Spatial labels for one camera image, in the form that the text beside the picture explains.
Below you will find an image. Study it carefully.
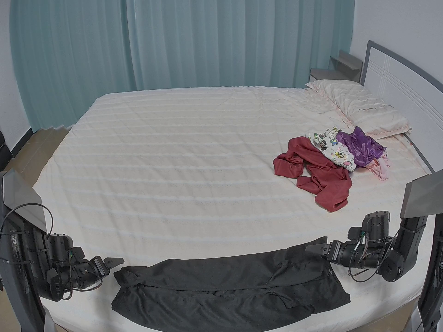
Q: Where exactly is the black cable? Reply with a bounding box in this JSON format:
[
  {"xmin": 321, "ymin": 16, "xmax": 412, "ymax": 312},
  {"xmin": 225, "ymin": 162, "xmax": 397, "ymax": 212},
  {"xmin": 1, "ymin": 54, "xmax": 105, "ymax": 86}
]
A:
[
  {"xmin": 347, "ymin": 261, "xmax": 382, "ymax": 283},
  {"xmin": 0, "ymin": 203, "xmax": 54, "ymax": 238}
]

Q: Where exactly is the dark red garment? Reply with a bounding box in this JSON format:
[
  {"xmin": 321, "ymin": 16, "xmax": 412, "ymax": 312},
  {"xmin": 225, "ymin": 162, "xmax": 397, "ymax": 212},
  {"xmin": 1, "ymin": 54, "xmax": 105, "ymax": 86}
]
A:
[{"xmin": 273, "ymin": 138, "xmax": 353, "ymax": 213}]

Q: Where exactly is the grey bedside table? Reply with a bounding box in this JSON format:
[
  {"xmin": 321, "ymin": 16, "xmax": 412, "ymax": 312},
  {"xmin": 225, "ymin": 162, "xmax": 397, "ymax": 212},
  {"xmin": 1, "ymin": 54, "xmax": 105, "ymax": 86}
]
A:
[{"xmin": 309, "ymin": 50, "xmax": 362, "ymax": 82}]

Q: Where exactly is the white printed garment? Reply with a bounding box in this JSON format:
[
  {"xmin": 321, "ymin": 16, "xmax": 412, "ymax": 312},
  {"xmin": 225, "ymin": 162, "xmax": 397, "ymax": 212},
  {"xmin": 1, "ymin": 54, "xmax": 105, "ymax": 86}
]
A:
[{"xmin": 305, "ymin": 126, "xmax": 357, "ymax": 172}]

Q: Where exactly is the black ribbed furniture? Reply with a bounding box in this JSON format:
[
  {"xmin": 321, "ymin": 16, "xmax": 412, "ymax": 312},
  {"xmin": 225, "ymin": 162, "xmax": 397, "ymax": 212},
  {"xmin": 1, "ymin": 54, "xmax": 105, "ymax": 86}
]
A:
[{"xmin": 0, "ymin": 130, "xmax": 12, "ymax": 172}]

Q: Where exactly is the cream pillow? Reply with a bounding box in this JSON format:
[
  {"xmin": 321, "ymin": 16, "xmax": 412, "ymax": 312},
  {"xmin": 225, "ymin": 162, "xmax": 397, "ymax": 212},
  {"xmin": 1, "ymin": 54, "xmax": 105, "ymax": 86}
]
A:
[{"xmin": 305, "ymin": 79, "xmax": 412, "ymax": 140}]

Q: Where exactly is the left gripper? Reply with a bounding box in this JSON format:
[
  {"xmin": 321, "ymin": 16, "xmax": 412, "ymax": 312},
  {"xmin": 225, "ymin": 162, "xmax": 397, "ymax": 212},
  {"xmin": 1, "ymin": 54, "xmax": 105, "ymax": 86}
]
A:
[{"xmin": 74, "ymin": 257, "xmax": 125, "ymax": 288}]

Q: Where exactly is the purple garment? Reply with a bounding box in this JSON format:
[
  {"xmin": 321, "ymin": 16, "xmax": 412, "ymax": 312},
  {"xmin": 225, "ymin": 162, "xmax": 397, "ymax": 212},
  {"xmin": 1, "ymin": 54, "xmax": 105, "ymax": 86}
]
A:
[{"xmin": 335, "ymin": 127, "xmax": 386, "ymax": 168}]

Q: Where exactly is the pink garment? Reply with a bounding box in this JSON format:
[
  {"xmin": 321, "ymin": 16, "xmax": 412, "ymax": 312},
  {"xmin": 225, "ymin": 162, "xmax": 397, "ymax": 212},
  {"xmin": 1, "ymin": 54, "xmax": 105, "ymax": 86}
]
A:
[{"xmin": 367, "ymin": 156, "xmax": 393, "ymax": 181}]

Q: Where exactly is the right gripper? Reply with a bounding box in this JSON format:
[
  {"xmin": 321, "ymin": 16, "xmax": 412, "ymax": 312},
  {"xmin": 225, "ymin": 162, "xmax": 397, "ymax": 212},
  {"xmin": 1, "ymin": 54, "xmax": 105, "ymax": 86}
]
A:
[{"xmin": 305, "ymin": 241, "xmax": 361, "ymax": 266}]

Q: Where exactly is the black T-shirt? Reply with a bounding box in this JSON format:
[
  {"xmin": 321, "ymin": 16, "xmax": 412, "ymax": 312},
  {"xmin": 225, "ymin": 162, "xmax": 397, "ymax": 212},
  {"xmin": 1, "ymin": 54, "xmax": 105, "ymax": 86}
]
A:
[{"xmin": 111, "ymin": 235, "xmax": 351, "ymax": 332}]

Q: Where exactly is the blue-green curtain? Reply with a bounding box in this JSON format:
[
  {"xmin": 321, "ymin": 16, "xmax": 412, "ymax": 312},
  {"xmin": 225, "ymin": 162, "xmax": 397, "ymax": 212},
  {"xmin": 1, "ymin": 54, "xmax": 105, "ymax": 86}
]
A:
[{"xmin": 10, "ymin": 0, "xmax": 357, "ymax": 134}]

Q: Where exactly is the bed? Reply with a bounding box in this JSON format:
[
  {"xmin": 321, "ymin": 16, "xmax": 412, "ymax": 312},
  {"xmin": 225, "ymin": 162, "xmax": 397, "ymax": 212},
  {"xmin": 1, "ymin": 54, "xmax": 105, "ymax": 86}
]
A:
[{"xmin": 31, "ymin": 40, "xmax": 443, "ymax": 332}]

